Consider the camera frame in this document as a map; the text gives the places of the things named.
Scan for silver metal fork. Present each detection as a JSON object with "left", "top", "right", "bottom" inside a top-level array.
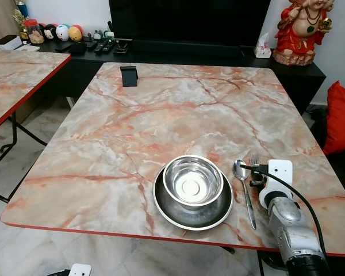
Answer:
[{"left": 248, "top": 151, "right": 261, "bottom": 169}]

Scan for silver metal spoon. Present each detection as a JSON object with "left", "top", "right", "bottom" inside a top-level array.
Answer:
[{"left": 233, "top": 159, "right": 258, "bottom": 231}]

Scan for steel plate white rim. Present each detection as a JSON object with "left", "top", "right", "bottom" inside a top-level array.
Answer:
[{"left": 153, "top": 167, "right": 235, "bottom": 231}]

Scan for steel bowl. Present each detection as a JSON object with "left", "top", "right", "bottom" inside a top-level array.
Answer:
[{"left": 162, "top": 155, "right": 224, "bottom": 208}]

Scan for black sofa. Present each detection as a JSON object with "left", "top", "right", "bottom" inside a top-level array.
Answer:
[{"left": 309, "top": 106, "right": 345, "bottom": 199}]

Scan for marble-look table with stand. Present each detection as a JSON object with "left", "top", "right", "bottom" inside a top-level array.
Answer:
[{"left": 0, "top": 62, "right": 345, "bottom": 258}]

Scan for red cushion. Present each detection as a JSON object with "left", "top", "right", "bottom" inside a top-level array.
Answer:
[{"left": 323, "top": 81, "right": 345, "bottom": 156}]

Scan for black television cabinet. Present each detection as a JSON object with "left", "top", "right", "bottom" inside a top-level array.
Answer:
[{"left": 37, "top": 37, "right": 327, "bottom": 116}]

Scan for white tissue pack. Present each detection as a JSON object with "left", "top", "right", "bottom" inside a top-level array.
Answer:
[{"left": 254, "top": 33, "right": 273, "bottom": 59}]

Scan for red laughing Buddha statue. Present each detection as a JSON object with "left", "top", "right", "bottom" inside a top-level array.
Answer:
[{"left": 273, "top": 0, "right": 335, "bottom": 66}]

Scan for black phone stand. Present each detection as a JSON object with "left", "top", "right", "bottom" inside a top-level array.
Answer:
[{"left": 120, "top": 66, "right": 139, "bottom": 87}]

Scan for black flat television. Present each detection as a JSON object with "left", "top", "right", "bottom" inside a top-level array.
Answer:
[{"left": 108, "top": 0, "right": 272, "bottom": 47}]

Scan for small black box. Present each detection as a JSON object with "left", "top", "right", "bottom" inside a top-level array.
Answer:
[{"left": 69, "top": 43, "right": 88, "bottom": 56}]

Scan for orange round toy figure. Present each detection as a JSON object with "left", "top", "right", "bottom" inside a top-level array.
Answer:
[{"left": 68, "top": 25, "right": 84, "bottom": 42}]

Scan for white round toy figure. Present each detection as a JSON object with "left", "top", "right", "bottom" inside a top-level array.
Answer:
[{"left": 56, "top": 24, "right": 70, "bottom": 41}]

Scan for black round toy figure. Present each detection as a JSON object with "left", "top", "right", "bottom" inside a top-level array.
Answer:
[{"left": 44, "top": 24, "right": 58, "bottom": 40}]

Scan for marble-look table black legs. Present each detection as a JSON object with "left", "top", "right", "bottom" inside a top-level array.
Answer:
[{"left": 0, "top": 49, "right": 72, "bottom": 203}]

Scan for red-lidded snack jar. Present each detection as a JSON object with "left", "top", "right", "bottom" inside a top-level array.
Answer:
[{"left": 23, "top": 19, "right": 45, "bottom": 45}]

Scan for white flat box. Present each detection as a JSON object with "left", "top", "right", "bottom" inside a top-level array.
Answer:
[{"left": 0, "top": 34, "right": 23, "bottom": 50}]

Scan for gold trophy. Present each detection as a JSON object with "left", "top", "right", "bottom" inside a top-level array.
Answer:
[{"left": 14, "top": 0, "right": 30, "bottom": 25}]

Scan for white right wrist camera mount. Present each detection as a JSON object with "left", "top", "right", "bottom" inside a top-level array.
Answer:
[{"left": 258, "top": 160, "right": 293, "bottom": 209}]

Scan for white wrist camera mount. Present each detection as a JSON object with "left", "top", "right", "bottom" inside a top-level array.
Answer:
[
  {"left": 69, "top": 264, "right": 92, "bottom": 276},
  {"left": 258, "top": 160, "right": 293, "bottom": 209}
]

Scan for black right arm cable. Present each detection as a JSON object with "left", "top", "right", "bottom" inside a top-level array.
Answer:
[{"left": 239, "top": 164, "right": 327, "bottom": 256}]

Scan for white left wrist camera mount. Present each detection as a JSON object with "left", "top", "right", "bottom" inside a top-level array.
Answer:
[{"left": 69, "top": 264, "right": 92, "bottom": 276}]

